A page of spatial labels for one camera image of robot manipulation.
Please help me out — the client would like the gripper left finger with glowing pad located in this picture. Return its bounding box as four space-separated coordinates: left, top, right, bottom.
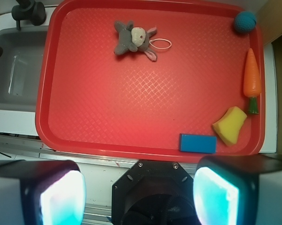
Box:
0 160 86 225

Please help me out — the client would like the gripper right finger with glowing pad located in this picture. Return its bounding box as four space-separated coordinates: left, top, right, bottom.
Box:
193 155 282 225

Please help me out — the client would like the orange toy carrot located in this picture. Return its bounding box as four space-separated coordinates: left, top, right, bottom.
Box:
243 48 262 114

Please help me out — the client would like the yellow sponge wedge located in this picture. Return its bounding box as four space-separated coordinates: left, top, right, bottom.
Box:
212 106 247 146

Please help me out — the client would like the blue rectangular block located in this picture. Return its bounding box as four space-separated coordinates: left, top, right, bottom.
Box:
179 134 216 154

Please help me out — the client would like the grey toy sink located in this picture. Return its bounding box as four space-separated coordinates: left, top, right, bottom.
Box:
0 26 48 112

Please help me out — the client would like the red plastic tray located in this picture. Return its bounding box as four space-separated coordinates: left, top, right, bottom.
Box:
36 0 265 163

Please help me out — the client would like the teal ball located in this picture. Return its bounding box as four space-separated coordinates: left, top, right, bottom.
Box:
234 11 257 34

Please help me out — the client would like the grey plush bunny toy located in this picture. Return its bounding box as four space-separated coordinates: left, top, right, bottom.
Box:
113 20 172 62

